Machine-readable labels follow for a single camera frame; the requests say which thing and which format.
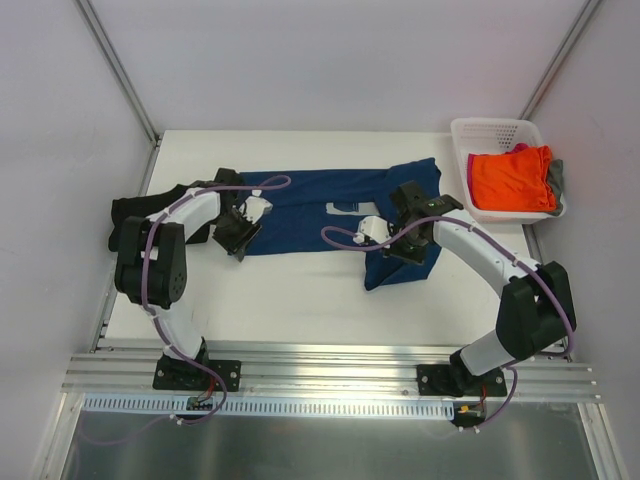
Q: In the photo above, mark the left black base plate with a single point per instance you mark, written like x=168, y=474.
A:
x=172, y=374

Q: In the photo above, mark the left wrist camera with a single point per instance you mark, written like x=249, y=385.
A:
x=255, y=207

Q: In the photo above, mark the white plastic basket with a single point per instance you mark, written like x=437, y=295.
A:
x=494, y=136

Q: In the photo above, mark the folded black t shirt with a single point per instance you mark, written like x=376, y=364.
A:
x=141, y=206

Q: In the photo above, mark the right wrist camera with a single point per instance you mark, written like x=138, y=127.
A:
x=372, y=230

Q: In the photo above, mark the orange t shirt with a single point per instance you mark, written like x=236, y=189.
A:
x=514, y=183

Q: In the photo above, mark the aluminium mounting rail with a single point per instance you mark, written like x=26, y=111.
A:
x=323, y=371

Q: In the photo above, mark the blue t shirt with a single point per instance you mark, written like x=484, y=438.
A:
x=339, y=197

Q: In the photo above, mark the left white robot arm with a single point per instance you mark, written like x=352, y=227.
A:
x=150, y=239

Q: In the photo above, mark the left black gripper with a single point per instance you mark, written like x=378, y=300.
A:
x=238, y=235

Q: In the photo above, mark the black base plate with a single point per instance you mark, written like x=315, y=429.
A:
x=444, y=380
x=172, y=374

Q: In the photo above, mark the white slotted cable duct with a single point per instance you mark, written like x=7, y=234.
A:
x=271, y=406

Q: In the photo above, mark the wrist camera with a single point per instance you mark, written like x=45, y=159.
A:
x=372, y=230
x=255, y=207

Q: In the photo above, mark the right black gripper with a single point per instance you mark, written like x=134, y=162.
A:
x=400, y=248

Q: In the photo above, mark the grey t shirt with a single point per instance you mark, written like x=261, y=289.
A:
x=555, y=180

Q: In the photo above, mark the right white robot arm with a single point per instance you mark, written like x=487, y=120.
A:
x=536, y=307

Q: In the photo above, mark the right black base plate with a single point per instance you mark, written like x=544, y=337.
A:
x=444, y=380

